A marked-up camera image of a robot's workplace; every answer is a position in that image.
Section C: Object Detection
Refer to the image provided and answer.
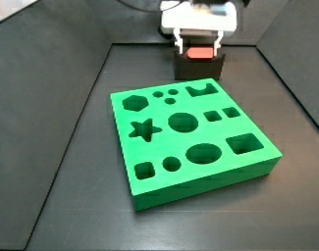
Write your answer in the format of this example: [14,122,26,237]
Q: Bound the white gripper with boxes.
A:
[160,0,238,57]

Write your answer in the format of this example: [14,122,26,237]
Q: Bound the red square-circle object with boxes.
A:
[187,47,215,59]

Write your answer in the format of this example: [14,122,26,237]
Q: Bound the green shape-sorter block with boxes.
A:
[111,78,283,211]

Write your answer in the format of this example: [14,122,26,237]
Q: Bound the black fixture bracket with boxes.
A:
[174,53,226,80]

